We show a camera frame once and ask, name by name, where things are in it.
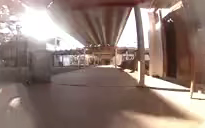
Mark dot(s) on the low building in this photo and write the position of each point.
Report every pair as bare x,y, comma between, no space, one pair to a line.
70,58

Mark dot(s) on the grey concrete path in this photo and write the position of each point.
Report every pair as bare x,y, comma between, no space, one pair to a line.
90,96

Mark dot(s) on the covered walkway canopy with posts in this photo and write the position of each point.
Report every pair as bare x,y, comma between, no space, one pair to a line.
100,23

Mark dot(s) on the dark container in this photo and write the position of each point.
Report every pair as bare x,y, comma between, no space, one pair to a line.
40,66

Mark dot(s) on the brown building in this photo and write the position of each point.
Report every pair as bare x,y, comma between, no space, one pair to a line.
176,43

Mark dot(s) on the tree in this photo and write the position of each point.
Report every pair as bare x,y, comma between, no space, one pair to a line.
3,26

